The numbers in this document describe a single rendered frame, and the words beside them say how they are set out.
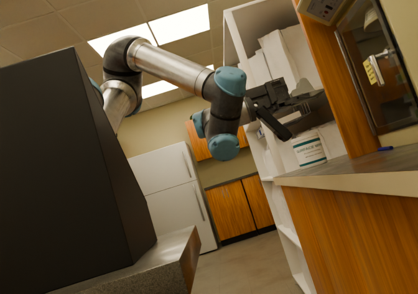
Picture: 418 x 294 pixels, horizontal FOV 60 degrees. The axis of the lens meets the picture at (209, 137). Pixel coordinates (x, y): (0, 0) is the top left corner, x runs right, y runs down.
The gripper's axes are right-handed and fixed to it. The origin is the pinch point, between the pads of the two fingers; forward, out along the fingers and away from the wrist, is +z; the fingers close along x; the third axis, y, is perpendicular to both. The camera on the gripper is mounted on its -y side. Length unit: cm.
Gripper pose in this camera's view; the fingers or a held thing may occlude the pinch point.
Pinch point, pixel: (320, 94)
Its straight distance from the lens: 104.8
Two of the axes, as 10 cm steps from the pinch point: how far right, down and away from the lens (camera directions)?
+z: 9.5, -3.1, -0.1
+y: -3.0, -9.4, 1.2
